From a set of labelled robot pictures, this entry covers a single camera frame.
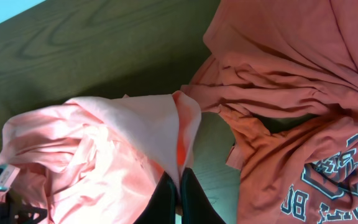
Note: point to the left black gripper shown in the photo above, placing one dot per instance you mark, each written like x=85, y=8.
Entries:
x=12, y=212

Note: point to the pink t-shirt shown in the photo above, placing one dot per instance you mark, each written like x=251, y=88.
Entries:
x=96, y=160

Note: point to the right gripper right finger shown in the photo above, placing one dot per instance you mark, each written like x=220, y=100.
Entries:
x=195, y=204

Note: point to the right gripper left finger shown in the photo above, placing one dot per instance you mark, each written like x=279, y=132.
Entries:
x=161, y=206

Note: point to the red printed t-shirt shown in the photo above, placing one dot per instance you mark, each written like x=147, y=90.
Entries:
x=284, y=76

